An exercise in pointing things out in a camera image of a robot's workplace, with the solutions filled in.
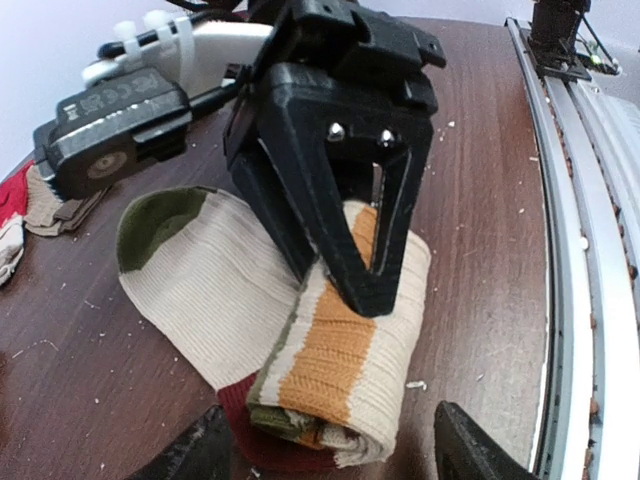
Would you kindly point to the beige brown striped long sock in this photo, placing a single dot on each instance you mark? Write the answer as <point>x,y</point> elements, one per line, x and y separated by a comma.
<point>305,382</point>

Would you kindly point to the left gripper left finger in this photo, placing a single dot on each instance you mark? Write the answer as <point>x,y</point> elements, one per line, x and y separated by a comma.
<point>202,451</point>

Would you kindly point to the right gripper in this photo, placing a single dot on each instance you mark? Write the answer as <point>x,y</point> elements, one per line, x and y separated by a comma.
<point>335,90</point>

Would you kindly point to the tan brown sock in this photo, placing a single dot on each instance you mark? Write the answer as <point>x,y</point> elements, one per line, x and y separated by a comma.
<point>47,215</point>

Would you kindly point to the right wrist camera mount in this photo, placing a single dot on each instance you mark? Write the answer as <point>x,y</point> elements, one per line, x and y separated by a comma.
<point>112,131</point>

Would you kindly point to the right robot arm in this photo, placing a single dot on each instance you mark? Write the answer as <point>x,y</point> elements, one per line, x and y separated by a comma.
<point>208,54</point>

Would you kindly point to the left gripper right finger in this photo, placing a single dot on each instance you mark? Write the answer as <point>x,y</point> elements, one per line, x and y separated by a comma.
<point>463,450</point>

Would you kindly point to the red and cream sock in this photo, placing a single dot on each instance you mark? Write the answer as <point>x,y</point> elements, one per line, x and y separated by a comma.
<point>14,200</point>

